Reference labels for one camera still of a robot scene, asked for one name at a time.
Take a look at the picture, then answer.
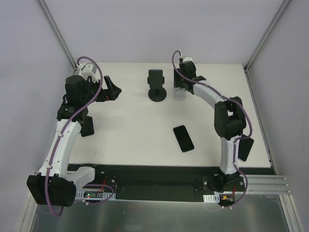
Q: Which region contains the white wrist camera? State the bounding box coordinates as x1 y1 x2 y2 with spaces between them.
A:
179 56 193 63
76 62 100 83

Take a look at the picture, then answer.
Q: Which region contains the right aluminium frame post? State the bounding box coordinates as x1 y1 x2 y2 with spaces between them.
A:
244 0 292 73

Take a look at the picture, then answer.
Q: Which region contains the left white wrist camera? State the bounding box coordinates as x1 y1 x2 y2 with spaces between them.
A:
76 62 100 83

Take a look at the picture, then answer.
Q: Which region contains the white cable duct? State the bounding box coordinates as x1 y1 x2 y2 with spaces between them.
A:
203 192 235 203
75 190 116 201

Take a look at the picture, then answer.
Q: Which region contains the white-edged black phone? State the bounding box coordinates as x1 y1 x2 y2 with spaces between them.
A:
238 138 254 162

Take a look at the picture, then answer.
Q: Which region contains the aluminium frame post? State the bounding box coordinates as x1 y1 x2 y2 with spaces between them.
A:
36 0 76 70
244 0 292 73

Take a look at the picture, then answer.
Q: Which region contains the teal-edged black phone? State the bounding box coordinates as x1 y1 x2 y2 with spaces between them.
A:
173 125 195 152

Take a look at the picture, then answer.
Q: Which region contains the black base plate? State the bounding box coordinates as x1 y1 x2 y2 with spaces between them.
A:
70 164 249 201

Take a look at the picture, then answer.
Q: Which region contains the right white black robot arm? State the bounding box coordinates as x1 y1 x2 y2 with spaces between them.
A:
174 58 254 192

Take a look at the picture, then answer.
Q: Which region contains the black clamp phone stand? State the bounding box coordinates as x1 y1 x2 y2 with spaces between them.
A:
148 87 167 102

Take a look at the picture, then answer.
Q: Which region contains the left aluminium frame post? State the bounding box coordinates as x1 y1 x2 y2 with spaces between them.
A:
36 0 76 70

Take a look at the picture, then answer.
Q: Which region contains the right white cable duct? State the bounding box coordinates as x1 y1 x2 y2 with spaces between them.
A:
203 192 235 203

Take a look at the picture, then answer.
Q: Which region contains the silver folding phone stand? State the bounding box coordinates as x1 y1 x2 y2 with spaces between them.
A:
174 87 186 101

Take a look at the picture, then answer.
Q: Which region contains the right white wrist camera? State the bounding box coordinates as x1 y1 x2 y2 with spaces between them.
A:
179 56 193 63

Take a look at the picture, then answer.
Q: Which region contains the blue-edged black phone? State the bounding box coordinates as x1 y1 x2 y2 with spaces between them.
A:
147 69 164 89

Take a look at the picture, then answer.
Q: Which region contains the left white cable duct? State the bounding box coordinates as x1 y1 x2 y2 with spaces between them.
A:
75 190 116 201

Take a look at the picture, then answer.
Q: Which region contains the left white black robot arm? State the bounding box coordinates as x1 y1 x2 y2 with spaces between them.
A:
27 75 121 207

